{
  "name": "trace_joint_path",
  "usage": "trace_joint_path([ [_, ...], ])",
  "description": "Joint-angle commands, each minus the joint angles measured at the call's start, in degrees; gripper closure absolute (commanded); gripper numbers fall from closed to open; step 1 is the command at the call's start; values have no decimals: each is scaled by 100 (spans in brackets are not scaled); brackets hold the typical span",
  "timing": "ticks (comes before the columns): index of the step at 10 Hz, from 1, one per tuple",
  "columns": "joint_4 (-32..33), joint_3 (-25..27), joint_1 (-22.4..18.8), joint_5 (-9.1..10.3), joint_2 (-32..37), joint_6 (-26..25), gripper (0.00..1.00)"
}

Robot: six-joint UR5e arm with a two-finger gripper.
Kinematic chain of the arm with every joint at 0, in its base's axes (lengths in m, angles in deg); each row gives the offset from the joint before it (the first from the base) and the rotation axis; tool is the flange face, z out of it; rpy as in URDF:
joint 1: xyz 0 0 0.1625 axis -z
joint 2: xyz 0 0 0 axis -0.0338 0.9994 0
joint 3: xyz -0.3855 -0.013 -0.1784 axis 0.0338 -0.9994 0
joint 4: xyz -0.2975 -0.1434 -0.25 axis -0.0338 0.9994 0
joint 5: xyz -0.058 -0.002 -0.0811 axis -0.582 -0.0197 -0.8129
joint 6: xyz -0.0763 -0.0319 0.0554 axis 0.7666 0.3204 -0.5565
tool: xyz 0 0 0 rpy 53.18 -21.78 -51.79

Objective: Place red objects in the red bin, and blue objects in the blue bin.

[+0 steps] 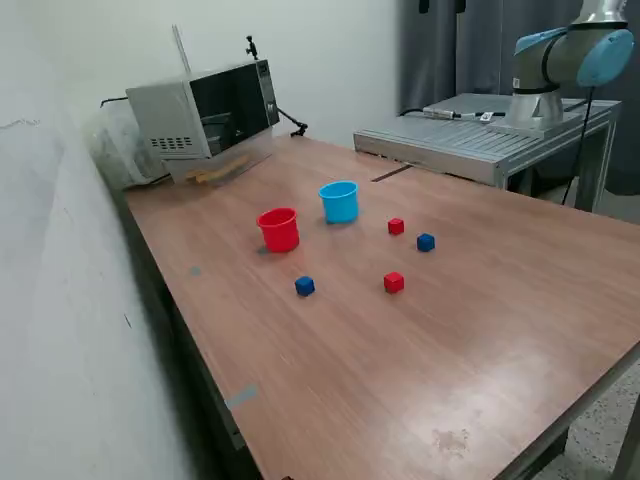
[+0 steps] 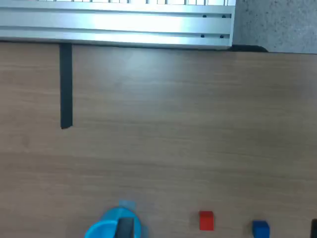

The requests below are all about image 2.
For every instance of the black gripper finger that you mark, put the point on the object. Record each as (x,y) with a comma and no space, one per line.
(314,229)
(125,228)

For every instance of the blue cube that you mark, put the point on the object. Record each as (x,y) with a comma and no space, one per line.
(260,228)

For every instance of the blue tape piece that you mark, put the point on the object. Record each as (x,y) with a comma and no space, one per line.
(127,204)
(145,230)

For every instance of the red cube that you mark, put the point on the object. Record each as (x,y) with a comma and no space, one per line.
(206,223)

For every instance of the aluminium robot base platform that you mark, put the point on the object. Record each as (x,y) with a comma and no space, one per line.
(123,24)

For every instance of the blue plastic cup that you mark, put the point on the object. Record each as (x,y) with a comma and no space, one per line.
(105,224)

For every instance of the black tape strip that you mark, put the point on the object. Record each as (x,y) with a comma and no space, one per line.
(66,86)

